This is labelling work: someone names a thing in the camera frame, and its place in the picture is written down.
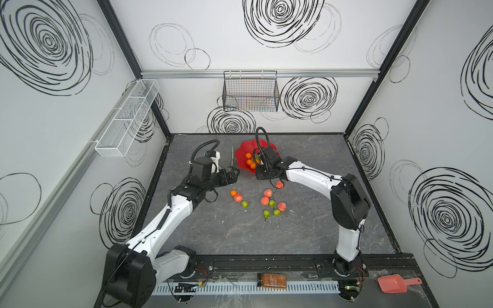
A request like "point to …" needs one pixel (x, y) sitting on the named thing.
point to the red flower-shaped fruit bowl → (252, 147)
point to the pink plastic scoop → (396, 283)
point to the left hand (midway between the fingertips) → (233, 171)
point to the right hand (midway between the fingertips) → (256, 172)
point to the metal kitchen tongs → (232, 156)
